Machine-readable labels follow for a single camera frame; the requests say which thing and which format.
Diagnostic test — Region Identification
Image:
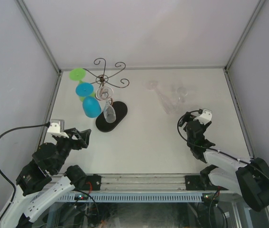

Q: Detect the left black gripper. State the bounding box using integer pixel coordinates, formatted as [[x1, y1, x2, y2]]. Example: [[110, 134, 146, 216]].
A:
[[53, 127, 91, 173]]

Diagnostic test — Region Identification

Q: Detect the blue plastic wine glass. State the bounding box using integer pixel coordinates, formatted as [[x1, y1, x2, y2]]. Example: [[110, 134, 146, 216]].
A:
[[75, 82, 102, 118]]

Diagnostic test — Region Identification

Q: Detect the clear champagne flute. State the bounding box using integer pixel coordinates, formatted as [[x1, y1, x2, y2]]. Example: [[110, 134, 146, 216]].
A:
[[95, 86, 116, 124]]

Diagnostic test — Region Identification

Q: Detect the green plastic wine glass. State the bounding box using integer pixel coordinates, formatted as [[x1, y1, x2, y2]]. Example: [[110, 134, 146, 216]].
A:
[[69, 68, 95, 102]]

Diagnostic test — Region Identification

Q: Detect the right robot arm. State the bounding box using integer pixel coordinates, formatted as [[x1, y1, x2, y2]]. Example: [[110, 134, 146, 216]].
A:
[[177, 109, 269, 212]]

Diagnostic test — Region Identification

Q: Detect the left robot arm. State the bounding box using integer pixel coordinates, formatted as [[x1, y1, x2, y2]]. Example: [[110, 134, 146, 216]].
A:
[[0, 128, 91, 228]]

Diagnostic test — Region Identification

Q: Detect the lying clear flute left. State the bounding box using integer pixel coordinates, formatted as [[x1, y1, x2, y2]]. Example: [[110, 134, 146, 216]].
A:
[[146, 81, 174, 114]]

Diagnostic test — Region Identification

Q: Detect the lying clear flute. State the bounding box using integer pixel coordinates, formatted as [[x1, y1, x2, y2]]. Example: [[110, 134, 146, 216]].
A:
[[171, 85, 188, 108], [146, 81, 174, 114]]

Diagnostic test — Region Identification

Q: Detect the lying clear flute right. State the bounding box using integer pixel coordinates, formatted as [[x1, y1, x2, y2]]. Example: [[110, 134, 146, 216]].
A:
[[171, 85, 188, 108]]

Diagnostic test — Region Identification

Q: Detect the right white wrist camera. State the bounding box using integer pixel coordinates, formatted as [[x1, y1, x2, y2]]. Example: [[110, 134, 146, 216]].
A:
[[194, 109, 213, 125]]

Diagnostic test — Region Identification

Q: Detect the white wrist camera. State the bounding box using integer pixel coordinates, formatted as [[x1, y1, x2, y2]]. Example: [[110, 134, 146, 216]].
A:
[[47, 119, 69, 138], [194, 109, 213, 125]]

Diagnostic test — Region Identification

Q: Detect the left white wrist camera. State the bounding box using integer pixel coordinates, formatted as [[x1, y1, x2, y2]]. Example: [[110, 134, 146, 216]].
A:
[[47, 119, 69, 138]]

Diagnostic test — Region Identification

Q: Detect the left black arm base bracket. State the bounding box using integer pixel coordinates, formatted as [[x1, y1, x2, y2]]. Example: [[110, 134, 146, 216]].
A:
[[83, 174, 102, 191]]

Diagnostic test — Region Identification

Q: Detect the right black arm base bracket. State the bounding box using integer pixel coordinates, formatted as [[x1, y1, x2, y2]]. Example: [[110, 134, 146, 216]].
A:
[[185, 175, 204, 191]]

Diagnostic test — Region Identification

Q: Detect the aluminium front rail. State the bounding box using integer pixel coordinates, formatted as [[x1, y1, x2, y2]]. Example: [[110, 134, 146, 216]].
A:
[[41, 172, 220, 192]]

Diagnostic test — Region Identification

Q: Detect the grey slotted cable duct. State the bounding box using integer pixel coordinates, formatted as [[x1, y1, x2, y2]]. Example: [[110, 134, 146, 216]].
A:
[[55, 192, 206, 203]]

